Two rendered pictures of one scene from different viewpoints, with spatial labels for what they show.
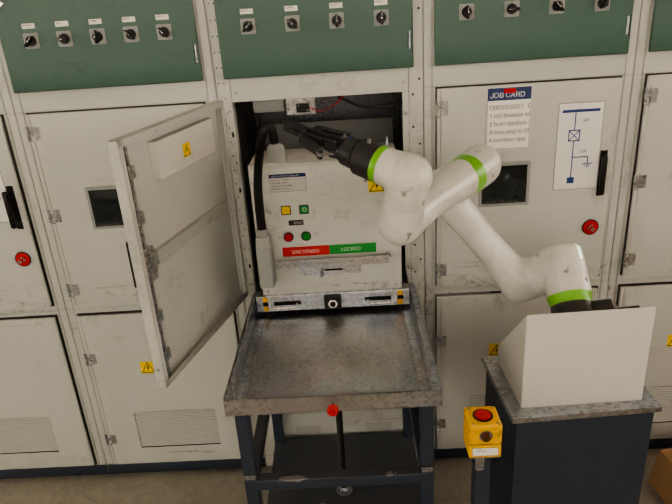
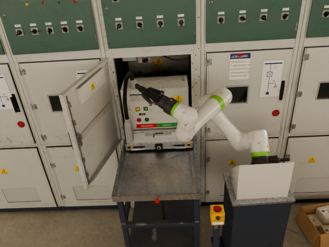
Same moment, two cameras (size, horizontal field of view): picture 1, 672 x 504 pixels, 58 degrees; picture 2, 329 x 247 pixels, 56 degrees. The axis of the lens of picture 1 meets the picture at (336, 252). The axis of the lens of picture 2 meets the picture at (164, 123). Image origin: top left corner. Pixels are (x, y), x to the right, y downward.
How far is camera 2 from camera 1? 0.49 m
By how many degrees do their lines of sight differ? 10
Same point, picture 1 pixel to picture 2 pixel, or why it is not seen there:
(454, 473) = not seen: hidden behind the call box
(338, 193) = not seen: hidden behind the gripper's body
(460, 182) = (212, 110)
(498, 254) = (230, 132)
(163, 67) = (80, 43)
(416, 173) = (190, 117)
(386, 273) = not seen: hidden behind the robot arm
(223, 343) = (111, 159)
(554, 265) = (254, 139)
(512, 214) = (240, 107)
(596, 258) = (278, 126)
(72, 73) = (38, 46)
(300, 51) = (143, 37)
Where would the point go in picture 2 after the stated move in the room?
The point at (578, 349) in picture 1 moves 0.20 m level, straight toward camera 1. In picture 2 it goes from (261, 178) to (255, 199)
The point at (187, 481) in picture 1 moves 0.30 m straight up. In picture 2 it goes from (97, 214) to (91, 192)
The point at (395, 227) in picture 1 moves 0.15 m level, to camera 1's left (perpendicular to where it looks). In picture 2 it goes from (182, 136) to (155, 137)
